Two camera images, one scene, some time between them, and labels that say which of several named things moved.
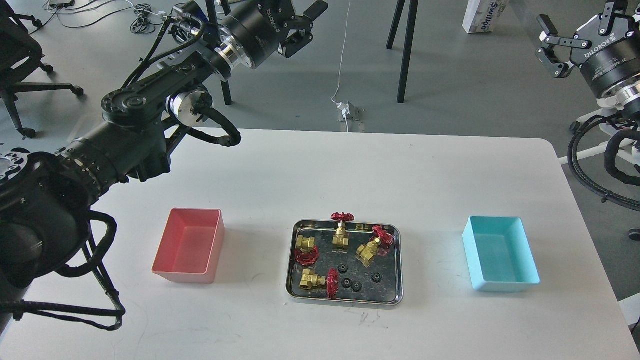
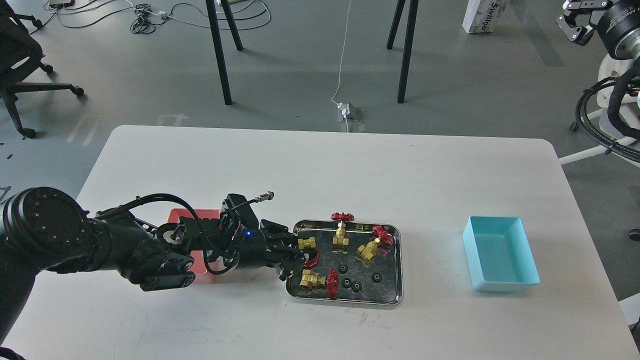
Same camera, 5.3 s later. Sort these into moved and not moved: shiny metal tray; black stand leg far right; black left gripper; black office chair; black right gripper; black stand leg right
Moved: black right gripper; black left gripper
Not moved: black stand leg right; black stand leg far right; black office chair; shiny metal tray
